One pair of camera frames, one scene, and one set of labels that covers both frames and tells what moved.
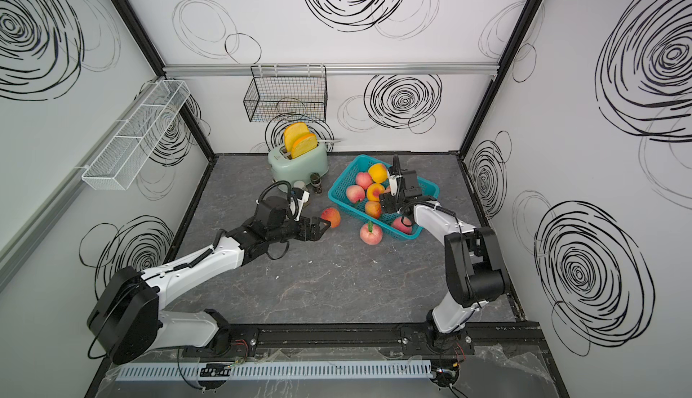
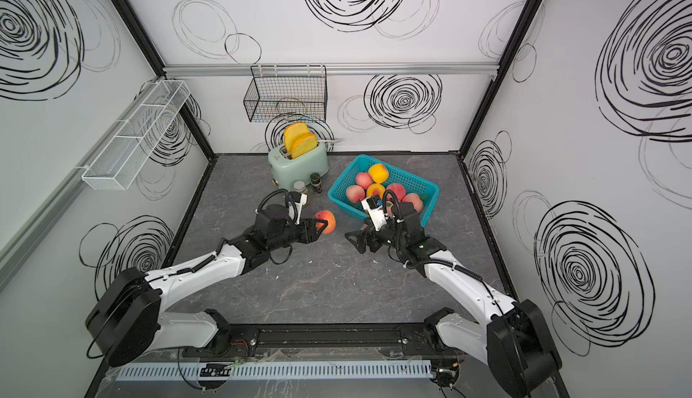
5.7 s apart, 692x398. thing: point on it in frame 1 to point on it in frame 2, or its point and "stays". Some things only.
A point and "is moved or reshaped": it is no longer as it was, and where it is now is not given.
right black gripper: [386, 203] to [361, 236]
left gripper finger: [318, 227] stays
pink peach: [364, 180] stays
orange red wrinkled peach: [332, 215] is moved or reshaped
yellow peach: [374, 191] stays
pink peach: [355, 193] stays
